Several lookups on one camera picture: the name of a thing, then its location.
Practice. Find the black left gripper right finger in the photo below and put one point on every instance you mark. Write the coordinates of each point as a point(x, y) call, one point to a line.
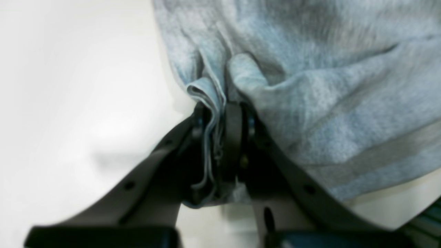
point(291, 209)

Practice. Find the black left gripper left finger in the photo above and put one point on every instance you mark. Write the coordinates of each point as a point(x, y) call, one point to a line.
point(142, 209)

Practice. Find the grey T-shirt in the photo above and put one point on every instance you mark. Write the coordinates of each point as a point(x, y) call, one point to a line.
point(348, 89)

